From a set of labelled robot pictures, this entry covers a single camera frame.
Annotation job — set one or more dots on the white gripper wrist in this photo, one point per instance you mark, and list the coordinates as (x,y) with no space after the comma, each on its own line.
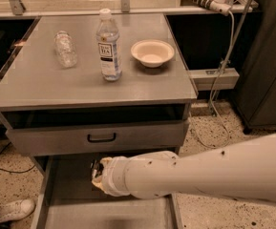
(109,176)

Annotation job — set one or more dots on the black rxbar chocolate wrapper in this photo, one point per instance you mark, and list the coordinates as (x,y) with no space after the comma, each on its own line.
(96,169)

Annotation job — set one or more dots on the grey metal rail beam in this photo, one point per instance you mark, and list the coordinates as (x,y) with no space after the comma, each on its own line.
(208,79)

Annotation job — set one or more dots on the grey top drawer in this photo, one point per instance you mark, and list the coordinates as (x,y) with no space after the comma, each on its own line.
(73,139)

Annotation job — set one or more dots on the white sneaker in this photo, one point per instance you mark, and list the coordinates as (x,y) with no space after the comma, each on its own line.
(16,210)

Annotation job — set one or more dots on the white power strip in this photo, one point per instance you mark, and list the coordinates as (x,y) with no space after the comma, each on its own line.
(219,6)

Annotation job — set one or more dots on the metal frame shelf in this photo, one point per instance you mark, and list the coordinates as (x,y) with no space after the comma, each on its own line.
(80,0)

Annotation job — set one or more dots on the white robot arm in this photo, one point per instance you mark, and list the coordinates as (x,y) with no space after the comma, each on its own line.
(244,171)

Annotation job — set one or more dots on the upright tea bottle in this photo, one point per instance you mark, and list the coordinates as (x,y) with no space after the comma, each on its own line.
(107,37)

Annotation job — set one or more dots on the black drawer handle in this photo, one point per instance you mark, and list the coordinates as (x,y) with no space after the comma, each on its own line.
(101,138)

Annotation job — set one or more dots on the grey drawer cabinet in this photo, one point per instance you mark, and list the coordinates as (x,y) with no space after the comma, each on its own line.
(38,92)

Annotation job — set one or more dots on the open grey middle drawer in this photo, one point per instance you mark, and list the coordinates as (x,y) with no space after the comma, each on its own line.
(69,200)

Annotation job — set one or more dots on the white paper bowl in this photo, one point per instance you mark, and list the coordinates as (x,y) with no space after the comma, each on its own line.
(152,53)

